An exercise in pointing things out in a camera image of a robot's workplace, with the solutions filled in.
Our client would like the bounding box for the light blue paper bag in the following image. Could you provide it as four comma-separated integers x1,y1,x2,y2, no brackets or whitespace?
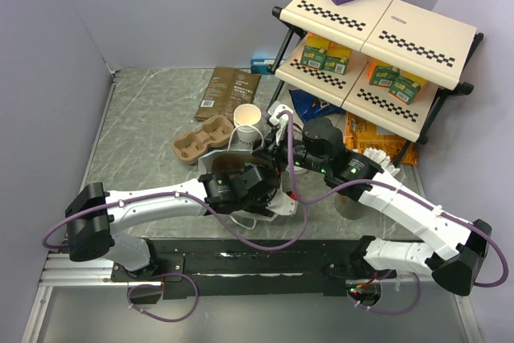
198,128,298,222

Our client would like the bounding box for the white paper cup stack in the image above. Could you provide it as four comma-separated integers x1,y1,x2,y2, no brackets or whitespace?
233,104,263,147

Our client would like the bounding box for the separated brown cup carrier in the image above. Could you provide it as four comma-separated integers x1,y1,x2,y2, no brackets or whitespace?
211,154,245,174

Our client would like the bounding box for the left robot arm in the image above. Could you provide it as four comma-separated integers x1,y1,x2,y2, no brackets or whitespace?
65,165,287,280

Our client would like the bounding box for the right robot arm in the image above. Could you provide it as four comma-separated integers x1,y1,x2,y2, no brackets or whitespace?
259,112,492,296

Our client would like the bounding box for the brown coffee bean bag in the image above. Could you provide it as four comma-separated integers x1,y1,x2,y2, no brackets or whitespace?
194,67,261,121

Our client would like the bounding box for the orange snack bag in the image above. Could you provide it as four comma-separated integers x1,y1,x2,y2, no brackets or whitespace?
343,112,406,161

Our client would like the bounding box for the blue chip bag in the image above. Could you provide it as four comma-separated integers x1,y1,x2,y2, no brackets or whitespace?
288,89,345,124

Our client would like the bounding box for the grey cup of stirrers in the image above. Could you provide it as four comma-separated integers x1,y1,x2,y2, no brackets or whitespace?
335,148,402,222

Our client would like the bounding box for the brown pulp cup carrier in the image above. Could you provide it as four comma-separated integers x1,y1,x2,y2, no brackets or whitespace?
172,115,235,165

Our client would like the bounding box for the green juice carton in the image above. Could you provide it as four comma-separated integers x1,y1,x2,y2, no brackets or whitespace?
323,55,349,76
389,76,422,105
369,65,400,88
300,46,328,70

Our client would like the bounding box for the blue R&O box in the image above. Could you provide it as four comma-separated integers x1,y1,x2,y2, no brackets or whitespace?
250,57,275,75

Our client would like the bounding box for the cream checkered shelf rack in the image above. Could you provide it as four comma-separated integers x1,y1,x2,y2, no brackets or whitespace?
271,0,483,144

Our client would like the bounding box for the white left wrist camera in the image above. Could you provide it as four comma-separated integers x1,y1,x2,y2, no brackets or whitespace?
266,190,297,217

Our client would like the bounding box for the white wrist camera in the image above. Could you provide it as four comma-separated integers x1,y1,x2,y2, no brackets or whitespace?
266,190,297,217
267,100,294,127

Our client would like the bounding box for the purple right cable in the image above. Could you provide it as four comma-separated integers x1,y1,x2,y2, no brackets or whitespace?
276,108,509,316

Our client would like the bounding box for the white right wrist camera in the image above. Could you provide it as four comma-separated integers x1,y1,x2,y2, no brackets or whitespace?
267,100,294,127

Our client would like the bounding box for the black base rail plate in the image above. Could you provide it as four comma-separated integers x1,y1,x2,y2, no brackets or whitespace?
38,238,426,306

